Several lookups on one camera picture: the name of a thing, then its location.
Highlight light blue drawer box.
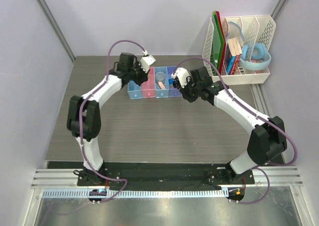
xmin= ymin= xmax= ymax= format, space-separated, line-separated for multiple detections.
xmin=128 ymin=81 xmax=143 ymax=100

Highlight pink drawer box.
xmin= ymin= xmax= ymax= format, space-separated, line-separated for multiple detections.
xmin=142 ymin=67 xmax=156 ymax=98

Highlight clear tape roll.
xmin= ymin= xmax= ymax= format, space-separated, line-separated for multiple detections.
xmin=155 ymin=71 xmax=166 ymax=82

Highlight purple drawer box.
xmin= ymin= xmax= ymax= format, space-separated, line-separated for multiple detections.
xmin=167 ymin=66 xmax=181 ymax=97

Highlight blue glue stick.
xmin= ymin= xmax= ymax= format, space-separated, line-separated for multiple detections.
xmin=168 ymin=79 xmax=174 ymax=89

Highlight pink eraser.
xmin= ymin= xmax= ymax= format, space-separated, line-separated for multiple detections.
xmin=158 ymin=81 xmax=166 ymax=90

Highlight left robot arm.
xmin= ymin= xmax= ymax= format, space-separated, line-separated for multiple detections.
xmin=67 ymin=53 xmax=156 ymax=186

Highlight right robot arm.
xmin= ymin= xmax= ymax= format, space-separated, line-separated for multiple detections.
xmin=171 ymin=67 xmax=287 ymax=184

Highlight books stack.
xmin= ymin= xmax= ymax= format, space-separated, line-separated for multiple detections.
xmin=225 ymin=37 xmax=242 ymax=75

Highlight green folder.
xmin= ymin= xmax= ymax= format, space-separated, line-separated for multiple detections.
xmin=210 ymin=11 xmax=223 ymax=72

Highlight white file organizer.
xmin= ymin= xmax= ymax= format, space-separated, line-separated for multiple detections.
xmin=202 ymin=15 xmax=276 ymax=86

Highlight blue headphones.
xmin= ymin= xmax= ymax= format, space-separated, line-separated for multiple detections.
xmin=239 ymin=43 xmax=272 ymax=71

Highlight red folder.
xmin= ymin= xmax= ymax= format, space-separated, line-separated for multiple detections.
xmin=216 ymin=11 xmax=226 ymax=74

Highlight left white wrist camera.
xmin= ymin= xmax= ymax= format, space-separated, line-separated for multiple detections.
xmin=140 ymin=55 xmax=156 ymax=73

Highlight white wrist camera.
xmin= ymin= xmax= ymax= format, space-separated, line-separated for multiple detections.
xmin=140 ymin=55 xmax=156 ymax=73
xmin=171 ymin=68 xmax=191 ymax=89

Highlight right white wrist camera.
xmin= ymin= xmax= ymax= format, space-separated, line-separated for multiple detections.
xmin=171 ymin=68 xmax=191 ymax=89

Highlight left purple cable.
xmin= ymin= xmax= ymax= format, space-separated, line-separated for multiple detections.
xmin=79 ymin=39 xmax=150 ymax=203

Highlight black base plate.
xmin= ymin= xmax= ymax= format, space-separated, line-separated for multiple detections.
xmin=47 ymin=161 xmax=256 ymax=190

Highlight white cable duct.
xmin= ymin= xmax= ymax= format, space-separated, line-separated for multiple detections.
xmin=42 ymin=188 xmax=229 ymax=199

